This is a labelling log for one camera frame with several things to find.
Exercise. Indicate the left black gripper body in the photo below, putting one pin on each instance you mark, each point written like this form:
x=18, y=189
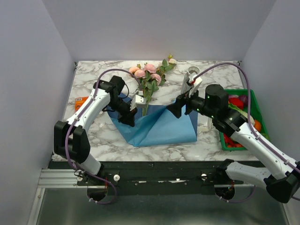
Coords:
x=121, y=107

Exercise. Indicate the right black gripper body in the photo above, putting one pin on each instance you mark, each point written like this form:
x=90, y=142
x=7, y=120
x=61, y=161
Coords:
x=195, y=103

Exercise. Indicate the blue wrapping paper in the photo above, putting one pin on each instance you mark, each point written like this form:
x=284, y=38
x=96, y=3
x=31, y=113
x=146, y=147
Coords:
x=158, y=127

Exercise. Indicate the pink flower bouquet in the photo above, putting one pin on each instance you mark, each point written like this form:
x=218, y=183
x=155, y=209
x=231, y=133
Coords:
x=150, y=77

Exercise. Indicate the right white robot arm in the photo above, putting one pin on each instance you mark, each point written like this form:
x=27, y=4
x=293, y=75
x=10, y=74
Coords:
x=280, y=176

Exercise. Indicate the white ceramic vase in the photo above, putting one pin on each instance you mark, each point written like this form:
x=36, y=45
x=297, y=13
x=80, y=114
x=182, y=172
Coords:
x=191, y=69

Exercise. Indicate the orange packet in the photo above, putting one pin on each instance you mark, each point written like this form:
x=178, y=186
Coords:
x=79, y=101

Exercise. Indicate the red pepper toy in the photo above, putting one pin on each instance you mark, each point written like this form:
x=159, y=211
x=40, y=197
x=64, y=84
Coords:
x=236, y=102

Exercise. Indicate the purple onion toy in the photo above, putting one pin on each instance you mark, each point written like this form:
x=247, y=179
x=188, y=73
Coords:
x=243, y=99

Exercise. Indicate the green lettuce toy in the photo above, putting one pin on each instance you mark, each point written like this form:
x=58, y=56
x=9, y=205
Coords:
x=245, y=114

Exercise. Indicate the red chili toy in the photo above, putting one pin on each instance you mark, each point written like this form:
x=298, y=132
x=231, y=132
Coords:
x=230, y=143

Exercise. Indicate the green plastic basket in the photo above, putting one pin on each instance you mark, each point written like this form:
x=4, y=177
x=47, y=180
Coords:
x=255, y=112

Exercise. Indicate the orange pumpkin toy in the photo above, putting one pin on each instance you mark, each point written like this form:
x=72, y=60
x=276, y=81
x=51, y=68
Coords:
x=258, y=126

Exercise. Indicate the green pepper toy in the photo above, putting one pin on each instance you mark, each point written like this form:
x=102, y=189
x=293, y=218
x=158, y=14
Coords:
x=265, y=136

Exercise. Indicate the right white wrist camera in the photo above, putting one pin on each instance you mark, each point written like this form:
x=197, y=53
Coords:
x=192, y=83

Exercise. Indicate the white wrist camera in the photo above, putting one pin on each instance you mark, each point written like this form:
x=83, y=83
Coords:
x=192, y=83
x=138, y=101

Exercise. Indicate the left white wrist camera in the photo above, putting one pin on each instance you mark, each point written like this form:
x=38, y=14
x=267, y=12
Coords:
x=138, y=101

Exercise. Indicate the aluminium rail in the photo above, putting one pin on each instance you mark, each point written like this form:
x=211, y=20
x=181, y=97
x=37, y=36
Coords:
x=50, y=178

